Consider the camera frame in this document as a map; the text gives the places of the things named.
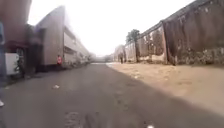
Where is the tree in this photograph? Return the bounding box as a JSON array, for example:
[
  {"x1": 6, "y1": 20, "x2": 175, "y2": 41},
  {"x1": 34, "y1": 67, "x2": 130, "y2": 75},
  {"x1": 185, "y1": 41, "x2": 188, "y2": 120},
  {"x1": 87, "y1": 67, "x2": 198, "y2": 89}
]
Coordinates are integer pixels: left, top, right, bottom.
[{"x1": 125, "y1": 28, "x2": 141, "y2": 63}]

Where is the white box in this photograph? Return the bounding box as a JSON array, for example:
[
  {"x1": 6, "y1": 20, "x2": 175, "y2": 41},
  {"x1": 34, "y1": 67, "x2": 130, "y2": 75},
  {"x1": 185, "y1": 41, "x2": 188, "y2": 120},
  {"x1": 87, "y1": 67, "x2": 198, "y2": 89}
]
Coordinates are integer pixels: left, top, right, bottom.
[{"x1": 4, "y1": 52, "x2": 21, "y2": 76}]

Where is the weathered dark wall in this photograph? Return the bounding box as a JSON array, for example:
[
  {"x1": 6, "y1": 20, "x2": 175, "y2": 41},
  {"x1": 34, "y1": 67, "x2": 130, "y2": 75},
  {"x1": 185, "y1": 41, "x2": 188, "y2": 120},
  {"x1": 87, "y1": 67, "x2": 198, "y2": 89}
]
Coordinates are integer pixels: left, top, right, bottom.
[{"x1": 113, "y1": 0, "x2": 224, "y2": 66}]

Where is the person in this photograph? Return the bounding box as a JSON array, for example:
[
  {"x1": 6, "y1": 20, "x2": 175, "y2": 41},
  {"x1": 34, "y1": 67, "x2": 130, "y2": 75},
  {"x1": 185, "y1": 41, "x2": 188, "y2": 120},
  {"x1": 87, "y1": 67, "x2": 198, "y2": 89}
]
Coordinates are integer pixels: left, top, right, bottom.
[
  {"x1": 56, "y1": 54, "x2": 64, "y2": 68},
  {"x1": 119, "y1": 54, "x2": 125, "y2": 65}
]

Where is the grey building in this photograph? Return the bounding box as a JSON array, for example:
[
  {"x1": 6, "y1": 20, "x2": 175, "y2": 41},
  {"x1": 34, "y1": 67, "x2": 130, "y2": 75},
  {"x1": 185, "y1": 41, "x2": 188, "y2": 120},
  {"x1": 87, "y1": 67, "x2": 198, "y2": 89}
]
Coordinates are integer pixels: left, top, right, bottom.
[{"x1": 24, "y1": 4, "x2": 91, "y2": 73}]

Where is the sandy ground strip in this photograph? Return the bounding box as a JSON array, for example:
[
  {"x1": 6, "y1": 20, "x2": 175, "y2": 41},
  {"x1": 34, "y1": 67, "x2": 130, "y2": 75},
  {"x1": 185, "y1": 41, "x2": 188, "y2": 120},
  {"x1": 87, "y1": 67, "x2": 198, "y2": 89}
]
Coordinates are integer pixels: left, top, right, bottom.
[{"x1": 106, "y1": 62, "x2": 224, "y2": 116}]

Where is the grey asphalt road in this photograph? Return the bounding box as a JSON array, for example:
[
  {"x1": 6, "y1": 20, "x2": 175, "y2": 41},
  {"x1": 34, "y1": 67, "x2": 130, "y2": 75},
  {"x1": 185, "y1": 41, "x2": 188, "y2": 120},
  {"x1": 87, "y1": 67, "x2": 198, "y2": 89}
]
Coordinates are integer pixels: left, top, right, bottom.
[{"x1": 0, "y1": 62, "x2": 224, "y2": 128}]

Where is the reddish building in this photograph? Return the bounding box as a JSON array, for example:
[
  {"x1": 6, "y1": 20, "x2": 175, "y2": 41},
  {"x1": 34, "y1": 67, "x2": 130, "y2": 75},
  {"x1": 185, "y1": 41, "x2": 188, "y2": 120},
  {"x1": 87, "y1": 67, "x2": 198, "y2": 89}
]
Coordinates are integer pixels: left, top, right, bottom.
[{"x1": 0, "y1": 0, "x2": 33, "y2": 84}]

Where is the pale litter piece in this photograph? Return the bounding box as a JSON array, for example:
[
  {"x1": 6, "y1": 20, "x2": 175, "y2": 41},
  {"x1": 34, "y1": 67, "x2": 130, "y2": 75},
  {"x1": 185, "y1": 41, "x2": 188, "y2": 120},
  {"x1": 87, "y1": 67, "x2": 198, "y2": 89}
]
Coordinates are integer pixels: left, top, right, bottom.
[{"x1": 51, "y1": 84, "x2": 61, "y2": 90}]

